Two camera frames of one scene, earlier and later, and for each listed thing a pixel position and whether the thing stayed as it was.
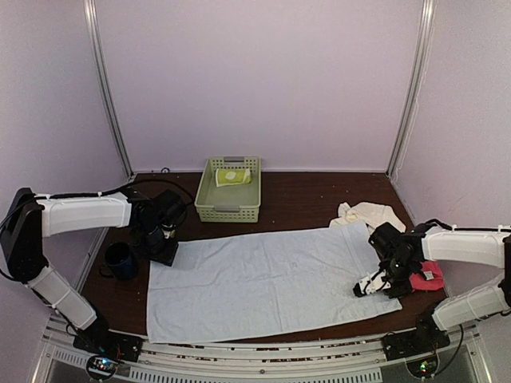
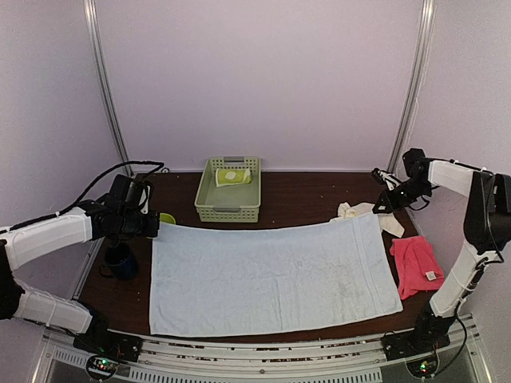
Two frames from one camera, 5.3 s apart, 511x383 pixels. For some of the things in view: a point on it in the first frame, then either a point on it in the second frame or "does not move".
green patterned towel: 232,176 does not move
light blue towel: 251,282 does not move
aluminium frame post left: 104,83 does not move
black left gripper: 167,255 → 151,230
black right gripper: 404,290 → 391,204
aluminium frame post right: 418,87 does not move
